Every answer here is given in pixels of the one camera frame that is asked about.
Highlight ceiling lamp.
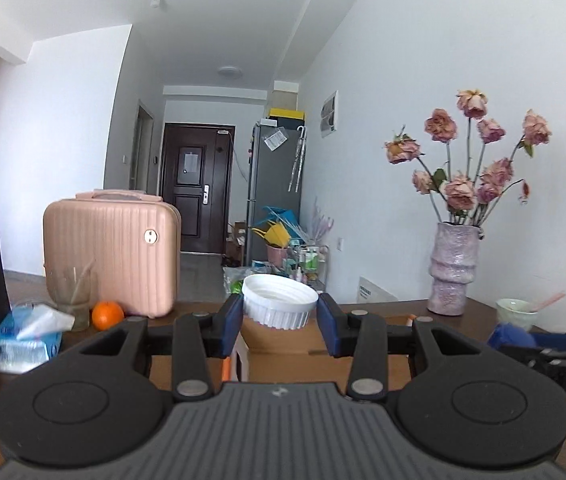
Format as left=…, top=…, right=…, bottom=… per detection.
left=217, top=65, right=243, bottom=79

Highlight glass cup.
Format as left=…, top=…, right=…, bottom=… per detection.
left=45, top=262, right=94, bottom=332

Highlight red cardboard box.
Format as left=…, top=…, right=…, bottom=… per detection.
left=149, top=318, right=410, bottom=393

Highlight purple textured vase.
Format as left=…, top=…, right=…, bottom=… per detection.
left=428, top=223, right=481, bottom=316

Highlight tissue pack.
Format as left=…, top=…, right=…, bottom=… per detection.
left=0, top=302, right=74, bottom=375

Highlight orange fruit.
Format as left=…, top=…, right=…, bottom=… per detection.
left=91, top=301, right=124, bottom=332

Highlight yellow box on fridge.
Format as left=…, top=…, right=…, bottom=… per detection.
left=268, top=107, right=305, bottom=120

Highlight dark brown door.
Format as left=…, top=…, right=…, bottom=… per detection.
left=159, top=122, right=235, bottom=255

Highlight white ramekin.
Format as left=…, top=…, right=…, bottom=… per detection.
left=242, top=274, right=319, bottom=330

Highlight pink spoon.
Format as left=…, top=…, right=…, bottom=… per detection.
left=530, top=292, right=566, bottom=312

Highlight grey refrigerator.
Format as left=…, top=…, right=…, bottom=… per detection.
left=244, top=117, right=305, bottom=266

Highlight pink ribbed suitcase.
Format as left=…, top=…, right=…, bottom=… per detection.
left=43, top=190, right=181, bottom=318

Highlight pale green bowl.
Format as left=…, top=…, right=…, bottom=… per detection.
left=496, top=298, right=538, bottom=330

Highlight dried pink roses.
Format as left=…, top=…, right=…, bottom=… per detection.
left=384, top=89, right=552, bottom=230

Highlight cart with clutter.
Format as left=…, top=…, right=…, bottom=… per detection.
left=221, top=206, right=334, bottom=296

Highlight wall vent panel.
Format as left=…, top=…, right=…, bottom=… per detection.
left=320, top=91, right=338, bottom=138

